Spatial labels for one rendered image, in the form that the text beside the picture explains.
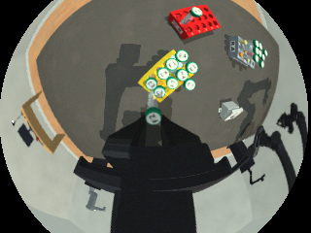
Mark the red tube rack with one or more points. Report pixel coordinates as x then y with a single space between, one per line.
176 17

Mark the yellow tube rack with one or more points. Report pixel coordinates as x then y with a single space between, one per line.
153 71

